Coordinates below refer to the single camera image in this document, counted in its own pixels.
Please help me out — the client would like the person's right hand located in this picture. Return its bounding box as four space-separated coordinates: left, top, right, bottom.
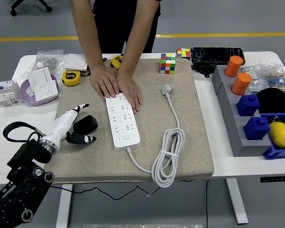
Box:
90 65 121 100

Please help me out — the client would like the person's left hand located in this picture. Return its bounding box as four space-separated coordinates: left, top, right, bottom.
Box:
115 72 143 114

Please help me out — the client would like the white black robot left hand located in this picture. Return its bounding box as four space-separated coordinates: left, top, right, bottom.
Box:
41 103 97 148

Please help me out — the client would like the black plug adapter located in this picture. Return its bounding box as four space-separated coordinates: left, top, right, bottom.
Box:
73 114 98 134

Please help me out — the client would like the white power strip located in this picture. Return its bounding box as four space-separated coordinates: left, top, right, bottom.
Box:
105 92 141 152

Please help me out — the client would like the yellow tape measure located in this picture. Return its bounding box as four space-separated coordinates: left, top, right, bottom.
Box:
61 70 82 86
110 54 124 72

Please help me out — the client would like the purple bowl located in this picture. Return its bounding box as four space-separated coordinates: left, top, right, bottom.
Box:
20 74 60 107

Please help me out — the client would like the large colourful puzzle cube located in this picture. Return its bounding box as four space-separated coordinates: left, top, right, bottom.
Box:
159 53 177 75

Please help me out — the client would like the person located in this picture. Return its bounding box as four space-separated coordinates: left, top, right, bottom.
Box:
92 0 162 54

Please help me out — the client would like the clear bag of metal nuts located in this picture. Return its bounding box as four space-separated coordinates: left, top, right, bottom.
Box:
20 49 69 78

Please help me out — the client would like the white blue circuit breaker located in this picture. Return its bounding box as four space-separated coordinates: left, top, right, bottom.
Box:
0 80 21 107

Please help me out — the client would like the small colourful puzzle cube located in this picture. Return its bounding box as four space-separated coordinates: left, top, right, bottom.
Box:
176 48 191 61

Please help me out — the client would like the small black device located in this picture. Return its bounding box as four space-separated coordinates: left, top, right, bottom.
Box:
191 63 217 78

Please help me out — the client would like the grey-brown mat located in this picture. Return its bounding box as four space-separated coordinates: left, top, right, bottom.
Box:
44 58 215 184

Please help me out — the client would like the black wrapped tray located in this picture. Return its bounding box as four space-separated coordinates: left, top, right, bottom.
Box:
190 47 247 66

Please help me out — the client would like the grey block holder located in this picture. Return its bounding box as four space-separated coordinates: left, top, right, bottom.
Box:
211 65 273 157

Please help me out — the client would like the orange cylinder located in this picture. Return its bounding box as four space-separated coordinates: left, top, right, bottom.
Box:
231 72 252 95
224 55 244 78

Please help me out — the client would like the black office chair base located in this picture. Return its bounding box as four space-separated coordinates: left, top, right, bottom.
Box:
10 0 53 17

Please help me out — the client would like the blue square block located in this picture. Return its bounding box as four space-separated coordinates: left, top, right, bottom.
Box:
236 94 261 117
243 116 271 141

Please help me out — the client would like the clear bag of small parts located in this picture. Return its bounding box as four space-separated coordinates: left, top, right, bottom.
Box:
241 64 264 95

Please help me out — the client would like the black cloth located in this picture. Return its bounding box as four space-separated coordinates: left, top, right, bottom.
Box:
256 87 285 114

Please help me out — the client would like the clear bag of resistors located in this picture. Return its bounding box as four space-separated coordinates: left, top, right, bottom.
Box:
261 60 285 94

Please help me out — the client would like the yellow lemon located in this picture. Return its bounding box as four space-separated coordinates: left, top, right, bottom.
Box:
268 121 285 148

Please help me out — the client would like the blue plastic bin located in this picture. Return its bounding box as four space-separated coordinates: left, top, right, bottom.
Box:
260 113 285 160

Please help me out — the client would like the black table control panel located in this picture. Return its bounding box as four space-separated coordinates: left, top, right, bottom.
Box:
260 176 285 183

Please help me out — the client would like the white switch plate stack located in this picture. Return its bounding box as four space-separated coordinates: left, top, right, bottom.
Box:
64 54 89 72

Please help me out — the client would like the white wall socket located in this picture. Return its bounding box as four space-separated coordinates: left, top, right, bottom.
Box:
34 80 59 102

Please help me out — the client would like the white power strip cord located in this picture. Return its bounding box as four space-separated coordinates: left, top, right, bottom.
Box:
126 84 186 189

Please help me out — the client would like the white switch panel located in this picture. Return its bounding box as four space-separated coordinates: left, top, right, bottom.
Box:
26 66 54 93

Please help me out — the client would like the thin black plug cord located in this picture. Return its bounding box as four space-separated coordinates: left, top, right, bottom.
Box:
49 179 195 200

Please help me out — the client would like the black table cable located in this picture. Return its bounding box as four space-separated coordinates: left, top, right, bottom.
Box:
205 179 209 228

